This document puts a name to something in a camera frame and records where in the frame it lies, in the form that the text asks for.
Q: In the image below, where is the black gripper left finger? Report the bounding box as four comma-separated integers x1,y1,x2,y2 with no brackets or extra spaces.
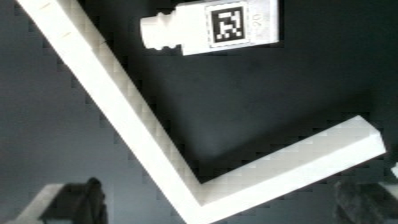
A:
40,178,109,224

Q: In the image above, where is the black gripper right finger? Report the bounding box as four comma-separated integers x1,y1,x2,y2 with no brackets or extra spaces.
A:
335,181,398,224

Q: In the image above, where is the white table leg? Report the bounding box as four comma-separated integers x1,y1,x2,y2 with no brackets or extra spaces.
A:
141,0,280,55

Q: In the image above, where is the white L-shaped obstacle fence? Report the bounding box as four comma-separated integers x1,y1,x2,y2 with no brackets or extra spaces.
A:
17,0,386,224

